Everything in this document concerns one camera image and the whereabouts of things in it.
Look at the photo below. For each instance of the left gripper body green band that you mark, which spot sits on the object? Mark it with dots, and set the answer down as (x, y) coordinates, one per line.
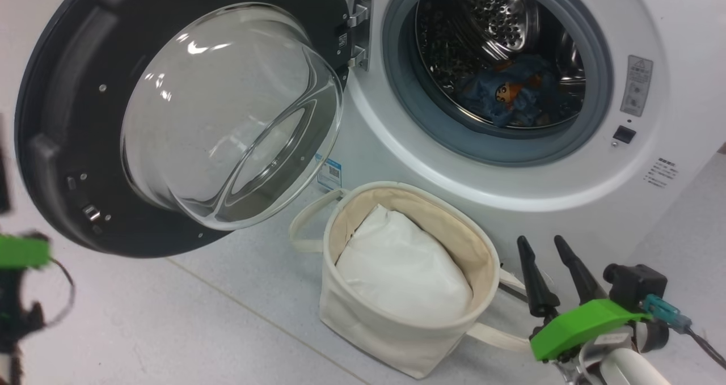
(22, 252)

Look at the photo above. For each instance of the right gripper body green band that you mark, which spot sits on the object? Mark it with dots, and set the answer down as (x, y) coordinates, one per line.
(584, 325)

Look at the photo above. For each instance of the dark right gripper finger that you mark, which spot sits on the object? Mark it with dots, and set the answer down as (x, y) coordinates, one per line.
(581, 280)
(537, 291)

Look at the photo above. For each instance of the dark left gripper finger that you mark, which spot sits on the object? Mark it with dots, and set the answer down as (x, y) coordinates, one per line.
(3, 181)

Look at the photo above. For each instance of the black round glass washer door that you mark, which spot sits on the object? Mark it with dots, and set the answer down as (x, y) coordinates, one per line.
(68, 90)

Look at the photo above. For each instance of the white pillow basket filler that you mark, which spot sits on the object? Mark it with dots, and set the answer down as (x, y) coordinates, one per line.
(402, 266)

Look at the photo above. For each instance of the black door latch socket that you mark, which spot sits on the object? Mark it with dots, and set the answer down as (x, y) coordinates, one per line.
(624, 134)

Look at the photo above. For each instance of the cream canvas laundry basket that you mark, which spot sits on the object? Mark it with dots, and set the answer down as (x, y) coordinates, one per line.
(374, 328)

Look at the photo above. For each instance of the white front-load washing machine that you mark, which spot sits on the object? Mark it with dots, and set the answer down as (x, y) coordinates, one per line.
(397, 141)

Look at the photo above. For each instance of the grey rubber door gasket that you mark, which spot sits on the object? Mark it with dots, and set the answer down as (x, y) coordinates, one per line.
(408, 90)

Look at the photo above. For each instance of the silver metal door hinge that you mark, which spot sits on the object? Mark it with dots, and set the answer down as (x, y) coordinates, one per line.
(362, 28)

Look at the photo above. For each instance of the grey warning sticker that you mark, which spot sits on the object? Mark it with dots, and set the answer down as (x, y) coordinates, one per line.
(636, 87)

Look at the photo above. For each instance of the blue energy label sticker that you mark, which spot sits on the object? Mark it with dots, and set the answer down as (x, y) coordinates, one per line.
(330, 172)

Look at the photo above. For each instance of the perforated steel washer drum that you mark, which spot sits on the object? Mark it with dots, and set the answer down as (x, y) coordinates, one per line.
(454, 39)

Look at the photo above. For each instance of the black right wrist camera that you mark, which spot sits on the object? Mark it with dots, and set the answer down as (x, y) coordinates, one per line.
(635, 283)

